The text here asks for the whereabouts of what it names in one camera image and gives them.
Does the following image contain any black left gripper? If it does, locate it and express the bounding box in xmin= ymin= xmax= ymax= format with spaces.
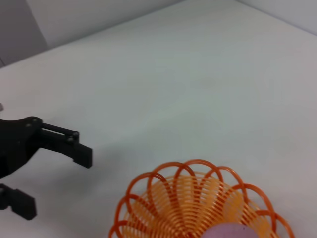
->
xmin=0 ymin=116 xmax=93 ymax=221

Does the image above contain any orange plastic wire basket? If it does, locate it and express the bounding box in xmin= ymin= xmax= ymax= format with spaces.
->
xmin=108 ymin=158 xmax=297 ymax=238

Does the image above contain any pink peach with green leaf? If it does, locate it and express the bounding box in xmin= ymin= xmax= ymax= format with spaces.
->
xmin=202 ymin=222 xmax=258 ymax=238

